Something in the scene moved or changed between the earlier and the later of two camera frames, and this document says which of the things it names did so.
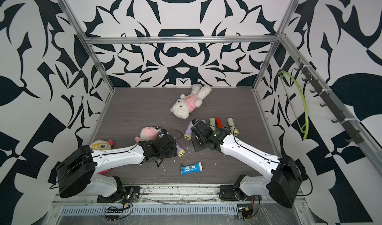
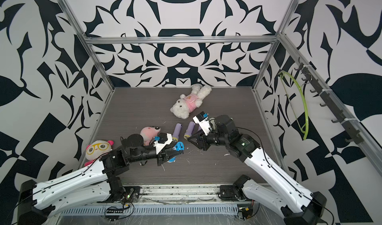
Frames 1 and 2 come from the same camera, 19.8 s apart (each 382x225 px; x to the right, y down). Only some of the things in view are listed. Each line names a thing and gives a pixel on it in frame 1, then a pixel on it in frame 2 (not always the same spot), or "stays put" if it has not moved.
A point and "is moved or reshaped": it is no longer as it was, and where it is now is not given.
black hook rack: [356, 137] stays put
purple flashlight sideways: [180, 151] is moved or reshaped
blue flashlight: [190, 168] -> [179, 146]
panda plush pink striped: [102, 145] stays put
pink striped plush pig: [148, 133] stays put
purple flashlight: [187, 135] stays put
